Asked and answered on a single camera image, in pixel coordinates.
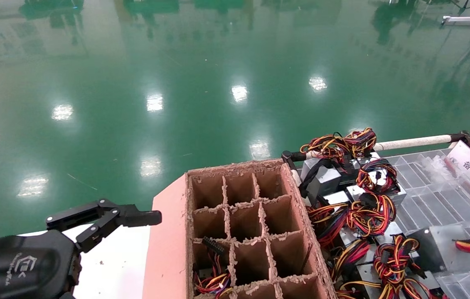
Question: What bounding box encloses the white tube cart rail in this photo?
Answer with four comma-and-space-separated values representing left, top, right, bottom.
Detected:
374, 134, 454, 152

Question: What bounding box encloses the wire bundle with black connector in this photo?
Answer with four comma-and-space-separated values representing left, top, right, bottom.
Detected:
193, 236, 235, 298

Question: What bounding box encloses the grey power supply black strap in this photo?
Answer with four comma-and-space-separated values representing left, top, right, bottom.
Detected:
300, 157, 343, 205

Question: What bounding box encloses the flat silver power supply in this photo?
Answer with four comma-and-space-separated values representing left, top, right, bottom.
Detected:
339, 222, 404, 250
353, 262, 386, 299

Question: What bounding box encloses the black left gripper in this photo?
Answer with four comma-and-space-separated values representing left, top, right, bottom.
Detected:
0, 199, 163, 299

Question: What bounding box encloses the pink cardboard box with dividers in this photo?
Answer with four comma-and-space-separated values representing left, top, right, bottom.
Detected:
143, 159, 337, 299

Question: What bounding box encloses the white silver power supply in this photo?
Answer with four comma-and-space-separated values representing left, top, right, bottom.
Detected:
349, 182, 406, 206

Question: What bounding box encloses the silver power supply unit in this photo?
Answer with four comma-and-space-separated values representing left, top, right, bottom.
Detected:
420, 223, 470, 275

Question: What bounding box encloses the black tube joint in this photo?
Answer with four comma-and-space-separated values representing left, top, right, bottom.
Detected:
450, 131, 470, 151
282, 150, 308, 169

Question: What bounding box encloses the dark grey power supply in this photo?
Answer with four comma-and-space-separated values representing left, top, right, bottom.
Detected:
341, 150, 381, 187

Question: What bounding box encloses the multicoloured power supply wire bundle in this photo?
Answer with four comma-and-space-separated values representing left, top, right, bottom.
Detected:
308, 193, 397, 248
344, 127, 378, 158
356, 159, 398, 194
374, 235, 431, 299
330, 239, 372, 283
300, 134, 348, 161

